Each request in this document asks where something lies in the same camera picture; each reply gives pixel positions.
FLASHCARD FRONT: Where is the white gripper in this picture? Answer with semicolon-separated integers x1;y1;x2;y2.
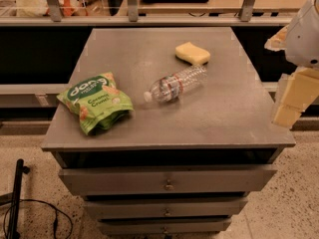
264;0;319;128

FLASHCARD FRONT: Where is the clear plastic water bottle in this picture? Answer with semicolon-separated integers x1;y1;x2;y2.
144;65;207;103

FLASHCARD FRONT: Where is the yellow sponge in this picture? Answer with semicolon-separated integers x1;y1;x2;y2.
175;42;210;65

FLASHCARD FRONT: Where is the grey metal drawer cabinet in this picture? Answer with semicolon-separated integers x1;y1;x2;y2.
40;26;297;237

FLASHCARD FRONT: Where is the grey metal railing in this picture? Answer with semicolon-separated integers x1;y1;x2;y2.
0;0;300;26

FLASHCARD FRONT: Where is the green snack bag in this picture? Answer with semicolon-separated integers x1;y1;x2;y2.
57;72;134;135

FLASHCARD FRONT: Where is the bottom grey drawer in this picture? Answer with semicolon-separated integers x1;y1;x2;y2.
98;217;231;235

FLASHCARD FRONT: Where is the grey drawer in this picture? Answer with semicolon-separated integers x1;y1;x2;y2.
59;164;276;196
84;197;247;219
98;217;231;235

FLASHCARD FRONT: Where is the top grey drawer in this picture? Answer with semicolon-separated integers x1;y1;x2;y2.
59;164;276;196

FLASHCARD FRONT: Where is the middle grey drawer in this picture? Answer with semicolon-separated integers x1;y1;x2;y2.
84;197;247;219

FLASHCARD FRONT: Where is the black stand leg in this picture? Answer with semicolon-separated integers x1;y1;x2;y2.
1;159;30;239

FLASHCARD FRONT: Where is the black cable on floor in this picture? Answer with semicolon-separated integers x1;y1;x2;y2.
1;198;74;239

